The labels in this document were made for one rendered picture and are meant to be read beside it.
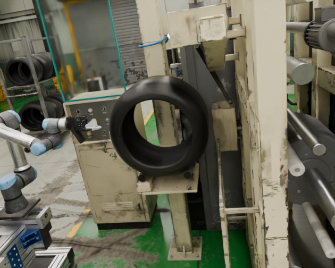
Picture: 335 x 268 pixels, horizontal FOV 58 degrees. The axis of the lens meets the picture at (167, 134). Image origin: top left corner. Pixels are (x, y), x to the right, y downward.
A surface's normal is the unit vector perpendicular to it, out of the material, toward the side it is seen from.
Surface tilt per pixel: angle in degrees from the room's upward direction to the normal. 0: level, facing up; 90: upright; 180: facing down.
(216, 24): 72
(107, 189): 90
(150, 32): 90
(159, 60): 90
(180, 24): 90
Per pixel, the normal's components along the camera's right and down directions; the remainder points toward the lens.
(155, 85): -0.10, -0.46
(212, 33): -0.18, 0.04
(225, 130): -0.14, 0.35
